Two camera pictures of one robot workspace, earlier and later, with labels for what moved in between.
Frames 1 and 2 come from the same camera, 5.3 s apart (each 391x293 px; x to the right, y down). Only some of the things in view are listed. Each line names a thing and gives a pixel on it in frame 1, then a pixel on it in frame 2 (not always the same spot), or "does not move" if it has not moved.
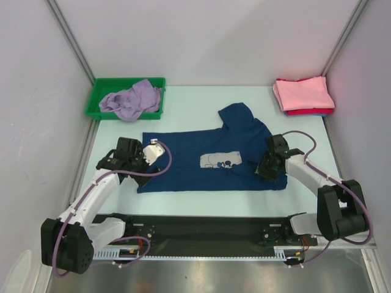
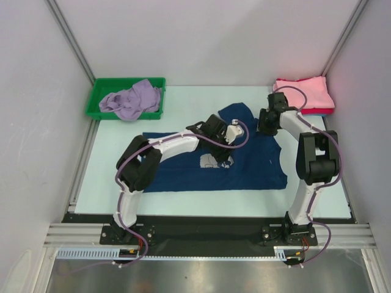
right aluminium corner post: (360, 7) does not move
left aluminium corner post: (72, 40) does not move
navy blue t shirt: (220, 160) does not move
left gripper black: (139, 154) -> (220, 155)
